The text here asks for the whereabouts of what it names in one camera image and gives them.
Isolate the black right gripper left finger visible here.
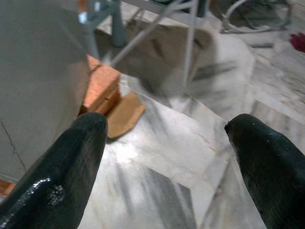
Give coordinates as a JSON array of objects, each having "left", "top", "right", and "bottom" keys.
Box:
[{"left": 0, "top": 112, "right": 108, "bottom": 229}]

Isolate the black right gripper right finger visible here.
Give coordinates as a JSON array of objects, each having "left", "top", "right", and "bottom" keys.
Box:
[{"left": 224, "top": 114, "right": 305, "bottom": 229}]

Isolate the small white fridge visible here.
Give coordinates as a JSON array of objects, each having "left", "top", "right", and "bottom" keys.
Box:
[{"left": 0, "top": 0, "right": 96, "bottom": 184}]

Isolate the brown cardboard scrap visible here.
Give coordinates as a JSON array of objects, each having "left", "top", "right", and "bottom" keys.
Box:
[{"left": 106, "top": 92, "right": 147, "bottom": 139}]

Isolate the orange brick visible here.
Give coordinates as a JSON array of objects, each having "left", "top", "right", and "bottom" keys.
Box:
[{"left": 78, "top": 54, "right": 122, "bottom": 117}]

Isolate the dark red cloth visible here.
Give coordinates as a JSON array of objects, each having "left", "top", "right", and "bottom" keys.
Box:
[{"left": 289, "top": 32, "right": 305, "bottom": 53}]

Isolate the brown cardboard box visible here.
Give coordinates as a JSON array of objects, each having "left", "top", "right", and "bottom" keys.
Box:
[{"left": 123, "top": 20, "right": 215, "bottom": 96}]

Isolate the white floor cable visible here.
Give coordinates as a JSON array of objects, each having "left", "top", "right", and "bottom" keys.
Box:
[{"left": 221, "top": 0, "right": 292, "bottom": 34}]

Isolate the grey metal frame stand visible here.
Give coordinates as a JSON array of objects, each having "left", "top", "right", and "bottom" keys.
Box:
[{"left": 78, "top": 0, "right": 208, "bottom": 86}]

